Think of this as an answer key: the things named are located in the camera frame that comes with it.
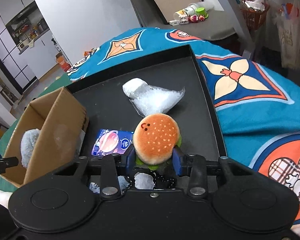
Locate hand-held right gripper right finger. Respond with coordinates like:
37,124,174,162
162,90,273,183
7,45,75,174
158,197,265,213
172,148,256,198

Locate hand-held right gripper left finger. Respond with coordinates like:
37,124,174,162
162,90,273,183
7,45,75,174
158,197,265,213
50,145,136,198

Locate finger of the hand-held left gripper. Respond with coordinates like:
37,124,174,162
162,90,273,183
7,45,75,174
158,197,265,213
0,154,19,178

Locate blue tissue pack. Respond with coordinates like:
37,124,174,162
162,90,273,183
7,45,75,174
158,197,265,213
91,129,134,158

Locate burger plush toy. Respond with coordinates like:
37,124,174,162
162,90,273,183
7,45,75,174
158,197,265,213
133,113,182,171

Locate black tray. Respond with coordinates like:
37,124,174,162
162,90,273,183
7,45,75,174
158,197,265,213
64,44,228,191

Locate clear plastic bag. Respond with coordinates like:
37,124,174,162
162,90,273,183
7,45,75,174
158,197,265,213
129,84,186,118

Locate cardboard box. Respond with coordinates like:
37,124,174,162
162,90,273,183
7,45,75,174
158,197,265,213
0,86,90,188

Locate white fluffy cloth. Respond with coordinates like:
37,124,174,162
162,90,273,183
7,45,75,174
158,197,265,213
0,187,15,203

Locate grey fluffy plush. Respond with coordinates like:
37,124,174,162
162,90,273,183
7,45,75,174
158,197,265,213
20,128,42,168

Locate white stone block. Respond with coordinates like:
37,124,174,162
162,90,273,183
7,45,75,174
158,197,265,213
122,78,150,98

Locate green mat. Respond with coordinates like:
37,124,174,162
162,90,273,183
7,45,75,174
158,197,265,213
0,72,73,193

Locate black-framed glass door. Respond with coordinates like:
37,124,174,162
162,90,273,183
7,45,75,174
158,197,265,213
0,15,38,94

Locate orange carton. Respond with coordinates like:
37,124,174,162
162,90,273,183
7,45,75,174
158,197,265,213
55,54,72,73

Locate white kitchen cabinet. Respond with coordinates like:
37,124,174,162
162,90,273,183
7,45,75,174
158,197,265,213
0,0,73,80

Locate grey upholstered bench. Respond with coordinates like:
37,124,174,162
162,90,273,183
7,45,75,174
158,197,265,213
124,0,240,42

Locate red toy figure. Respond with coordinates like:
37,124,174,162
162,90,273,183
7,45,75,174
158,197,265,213
189,14,205,23

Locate green cup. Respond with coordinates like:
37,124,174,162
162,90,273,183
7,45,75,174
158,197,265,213
195,7,209,19

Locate white table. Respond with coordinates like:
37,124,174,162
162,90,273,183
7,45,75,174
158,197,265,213
224,0,256,61

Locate orange basket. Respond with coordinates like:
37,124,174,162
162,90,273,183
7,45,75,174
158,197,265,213
240,0,270,32

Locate canvas tote bag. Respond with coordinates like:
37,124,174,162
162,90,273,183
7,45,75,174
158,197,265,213
275,5,300,69

